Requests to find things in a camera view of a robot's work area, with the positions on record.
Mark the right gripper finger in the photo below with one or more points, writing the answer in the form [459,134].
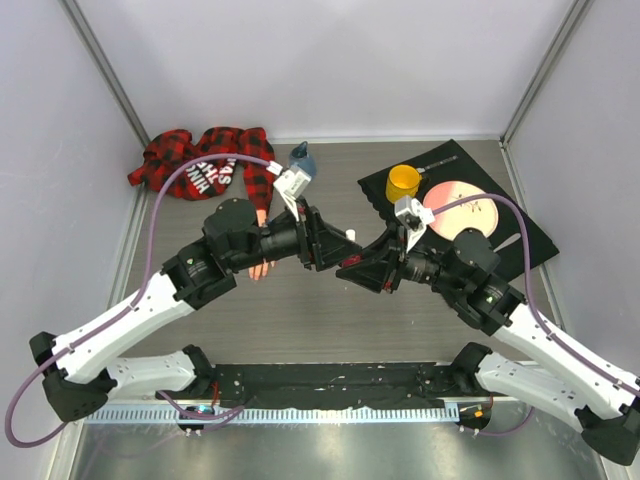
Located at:
[366,274]
[388,240]

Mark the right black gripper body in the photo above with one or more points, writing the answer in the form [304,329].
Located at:
[402,266]

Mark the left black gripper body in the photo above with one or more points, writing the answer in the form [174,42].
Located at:
[307,234]

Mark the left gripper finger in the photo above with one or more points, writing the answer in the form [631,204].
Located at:
[329,237]
[328,255]

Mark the red nail polish bottle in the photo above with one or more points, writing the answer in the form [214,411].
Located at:
[351,261]

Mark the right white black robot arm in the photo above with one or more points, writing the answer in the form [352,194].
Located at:
[590,394]

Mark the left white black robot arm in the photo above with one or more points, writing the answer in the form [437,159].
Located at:
[85,368]

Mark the blue ceramic jug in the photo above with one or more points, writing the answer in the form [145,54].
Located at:
[302,158]

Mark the yellow mug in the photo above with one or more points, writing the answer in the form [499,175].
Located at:
[402,180]

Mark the mannequin hand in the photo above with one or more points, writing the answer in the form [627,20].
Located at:
[261,270]

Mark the pink cream plate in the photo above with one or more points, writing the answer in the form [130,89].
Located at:
[481,214]

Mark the red black plaid shirt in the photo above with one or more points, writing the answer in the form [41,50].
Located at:
[171,149]

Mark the silver fork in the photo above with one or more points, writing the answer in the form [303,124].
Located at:
[508,242]

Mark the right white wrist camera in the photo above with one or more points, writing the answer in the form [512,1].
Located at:
[414,217]

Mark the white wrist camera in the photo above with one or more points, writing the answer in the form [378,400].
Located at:
[290,183]
[414,217]

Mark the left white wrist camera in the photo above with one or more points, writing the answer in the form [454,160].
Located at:
[290,183]

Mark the dark handled knife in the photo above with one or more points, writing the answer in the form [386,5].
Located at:
[437,164]

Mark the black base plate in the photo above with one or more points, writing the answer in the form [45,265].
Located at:
[334,386]

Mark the white cable duct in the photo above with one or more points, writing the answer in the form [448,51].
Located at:
[165,414]

